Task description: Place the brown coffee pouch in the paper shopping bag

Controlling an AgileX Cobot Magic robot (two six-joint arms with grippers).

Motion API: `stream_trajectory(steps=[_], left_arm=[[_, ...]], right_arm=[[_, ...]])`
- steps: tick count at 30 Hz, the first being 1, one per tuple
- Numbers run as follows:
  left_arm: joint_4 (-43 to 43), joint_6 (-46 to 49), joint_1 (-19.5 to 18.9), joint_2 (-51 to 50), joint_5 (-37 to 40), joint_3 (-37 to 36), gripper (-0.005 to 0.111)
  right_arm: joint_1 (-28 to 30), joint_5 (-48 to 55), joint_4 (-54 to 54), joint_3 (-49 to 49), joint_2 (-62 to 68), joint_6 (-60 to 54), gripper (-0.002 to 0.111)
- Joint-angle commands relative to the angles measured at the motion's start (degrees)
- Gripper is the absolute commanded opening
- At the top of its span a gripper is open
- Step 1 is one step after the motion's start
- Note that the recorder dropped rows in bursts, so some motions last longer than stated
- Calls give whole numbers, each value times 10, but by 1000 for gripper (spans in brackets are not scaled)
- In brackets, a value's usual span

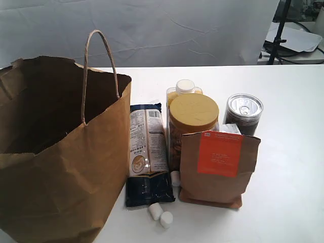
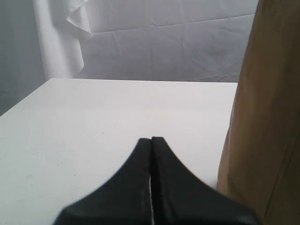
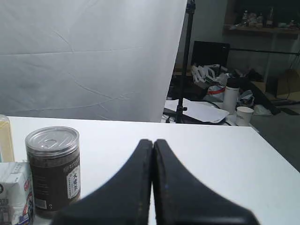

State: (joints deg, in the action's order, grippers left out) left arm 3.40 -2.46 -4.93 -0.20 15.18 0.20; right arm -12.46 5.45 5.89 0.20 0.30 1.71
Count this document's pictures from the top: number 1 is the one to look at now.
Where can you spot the jar with yellow lid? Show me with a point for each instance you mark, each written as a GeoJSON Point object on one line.
{"type": "Point", "coordinates": [188, 113]}

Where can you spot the white marshmallow right front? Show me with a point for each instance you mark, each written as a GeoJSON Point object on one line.
{"type": "Point", "coordinates": [166, 219]}

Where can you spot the clear can pull-tab lid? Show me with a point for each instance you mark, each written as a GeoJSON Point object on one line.
{"type": "Point", "coordinates": [245, 111]}

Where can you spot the blue pasta package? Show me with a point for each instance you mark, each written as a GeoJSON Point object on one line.
{"type": "Point", "coordinates": [149, 179]}

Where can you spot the white marshmallow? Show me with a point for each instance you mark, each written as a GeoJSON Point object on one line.
{"type": "Point", "coordinates": [175, 178]}
{"type": "Point", "coordinates": [156, 211]}
{"type": "Point", "coordinates": [166, 219]}

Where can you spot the large brown paper bag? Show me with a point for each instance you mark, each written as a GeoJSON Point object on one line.
{"type": "Point", "coordinates": [65, 131]}

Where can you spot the black tripod stand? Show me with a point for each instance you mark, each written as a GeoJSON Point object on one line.
{"type": "Point", "coordinates": [281, 16]}

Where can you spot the brown pouch with orange label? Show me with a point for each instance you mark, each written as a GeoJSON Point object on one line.
{"type": "Point", "coordinates": [216, 167]}

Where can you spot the white marshmallow left front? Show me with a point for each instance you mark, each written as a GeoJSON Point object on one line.
{"type": "Point", "coordinates": [156, 211]}

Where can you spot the clear bottle white cap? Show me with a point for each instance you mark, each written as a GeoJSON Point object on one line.
{"type": "Point", "coordinates": [184, 86]}

